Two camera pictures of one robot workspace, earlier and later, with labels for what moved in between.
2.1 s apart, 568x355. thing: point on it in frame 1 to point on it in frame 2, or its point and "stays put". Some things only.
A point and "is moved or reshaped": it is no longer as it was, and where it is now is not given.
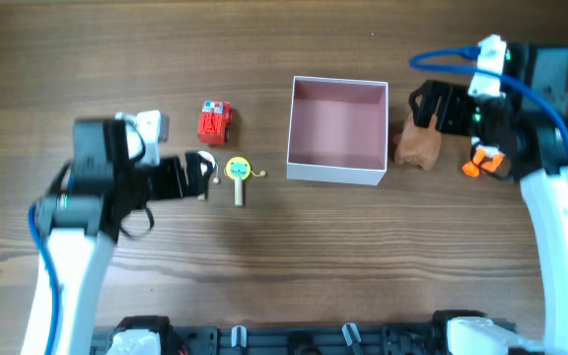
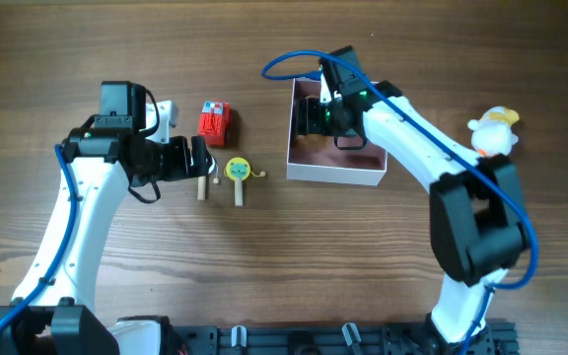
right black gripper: (455, 109) to (305, 116)
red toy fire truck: (214, 121) stays put
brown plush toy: (418, 145) is moved or reshaped
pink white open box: (338, 130) stays put
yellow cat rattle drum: (239, 169) stays put
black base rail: (445, 333) stays put
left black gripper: (175, 184) to (180, 167)
